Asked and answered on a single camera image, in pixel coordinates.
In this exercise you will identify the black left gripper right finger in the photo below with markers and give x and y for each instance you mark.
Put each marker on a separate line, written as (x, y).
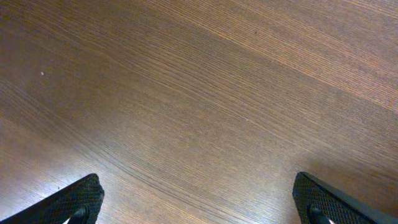
(318, 202)

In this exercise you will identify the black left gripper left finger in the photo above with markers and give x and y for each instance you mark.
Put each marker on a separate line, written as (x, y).
(79, 202)

